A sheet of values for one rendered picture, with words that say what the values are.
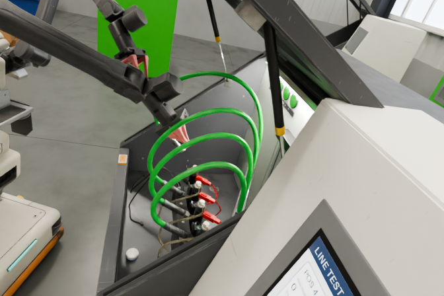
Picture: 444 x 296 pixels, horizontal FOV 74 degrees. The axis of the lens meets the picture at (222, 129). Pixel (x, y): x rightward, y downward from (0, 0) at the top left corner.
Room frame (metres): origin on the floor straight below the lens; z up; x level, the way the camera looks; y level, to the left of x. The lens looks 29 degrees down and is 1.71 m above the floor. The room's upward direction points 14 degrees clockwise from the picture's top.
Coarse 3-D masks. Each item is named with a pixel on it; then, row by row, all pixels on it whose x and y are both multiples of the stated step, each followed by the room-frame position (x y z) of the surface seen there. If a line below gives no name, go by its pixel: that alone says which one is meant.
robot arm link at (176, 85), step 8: (168, 72) 0.75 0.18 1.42; (152, 80) 0.75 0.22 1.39; (160, 80) 0.73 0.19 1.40; (168, 80) 0.72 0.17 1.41; (176, 80) 0.76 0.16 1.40; (128, 88) 0.69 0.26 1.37; (144, 88) 0.74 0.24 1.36; (152, 88) 0.72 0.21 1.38; (160, 88) 0.73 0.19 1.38; (168, 88) 0.72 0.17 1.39; (176, 88) 0.73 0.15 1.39; (128, 96) 0.70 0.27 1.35; (136, 96) 0.70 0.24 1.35; (144, 96) 0.71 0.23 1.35; (160, 96) 0.73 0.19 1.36; (168, 96) 0.73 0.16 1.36
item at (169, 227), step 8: (192, 168) 0.53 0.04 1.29; (200, 168) 0.53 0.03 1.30; (232, 168) 0.55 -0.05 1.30; (176, 176) 0.52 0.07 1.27; (184, 176) 0.52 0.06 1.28; (240, 176) 0.56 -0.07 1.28; (168, 184) 0.51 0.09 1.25; (240, 184) 0.57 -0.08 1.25; (160, 192) 0.51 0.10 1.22; (240, 192) 0.58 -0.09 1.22; (240, 200) 0.57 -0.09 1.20; (152, 208) 0.50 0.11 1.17; (240, 208) 0.57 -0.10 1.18; (152, 216) 0.50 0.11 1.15; (160, 224) 0.51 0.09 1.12; (168, 224) 0.52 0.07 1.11; (176, 232) 0.52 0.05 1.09; (184, 232) 0.54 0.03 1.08
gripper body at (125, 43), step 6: (120, 36) 0.94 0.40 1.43; (126, 36) 0.95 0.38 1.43; (120, 42) 0.94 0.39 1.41; (126, 42) 0.94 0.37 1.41; (132, 42) 0.95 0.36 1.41; (120, 48) 0.93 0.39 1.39; (126, 48) 0.90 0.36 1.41; (132, 48) 0.92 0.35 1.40; (138, 48) 0.96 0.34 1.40; (120, 54) 0.91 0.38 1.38; (126, 54) 0.93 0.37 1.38
